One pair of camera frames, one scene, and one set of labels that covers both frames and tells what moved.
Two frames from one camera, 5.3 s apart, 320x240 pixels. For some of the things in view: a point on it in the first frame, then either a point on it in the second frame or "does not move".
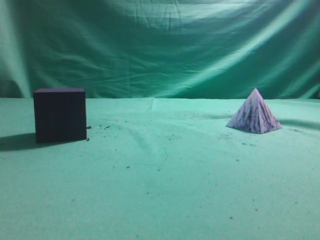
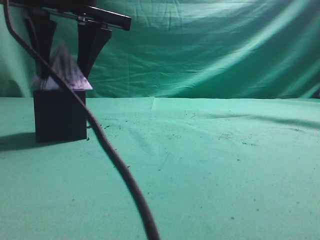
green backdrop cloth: x=161 y=48 does not move
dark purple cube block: x=60 y=115 does not move
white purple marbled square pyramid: x=255 y=115 → x=63 y=64
